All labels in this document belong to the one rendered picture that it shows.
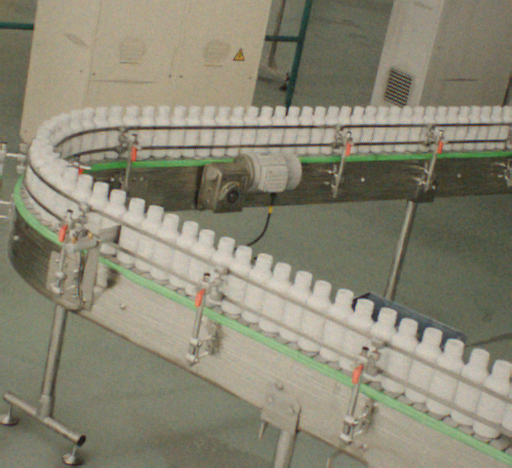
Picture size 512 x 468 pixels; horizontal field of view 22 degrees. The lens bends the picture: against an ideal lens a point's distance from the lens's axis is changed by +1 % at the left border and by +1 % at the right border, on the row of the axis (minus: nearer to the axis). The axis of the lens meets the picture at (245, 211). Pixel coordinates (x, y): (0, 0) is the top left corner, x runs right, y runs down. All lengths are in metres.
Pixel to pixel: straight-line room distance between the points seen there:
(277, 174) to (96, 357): 1.23
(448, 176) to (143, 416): 1.48
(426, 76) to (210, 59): 2.17
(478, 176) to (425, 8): 3.73
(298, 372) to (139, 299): 0.49
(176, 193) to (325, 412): 1.47
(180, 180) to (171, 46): 2.69
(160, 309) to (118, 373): 1.79
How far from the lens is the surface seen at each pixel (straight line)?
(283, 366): 3.15
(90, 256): 3.39
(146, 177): 4.30
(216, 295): 3.22
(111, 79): 6.88
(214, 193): 4.36
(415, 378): 3.00
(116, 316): 3.45
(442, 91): 9.07
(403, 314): 3.68
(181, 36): 7.03
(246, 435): 4.86
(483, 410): 2.94
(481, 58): 9.23
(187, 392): 5.07
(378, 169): 4.93
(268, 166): 4.41
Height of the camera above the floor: 2.27
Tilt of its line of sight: 19 degrees down
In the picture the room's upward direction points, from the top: 11 degrees clockwise
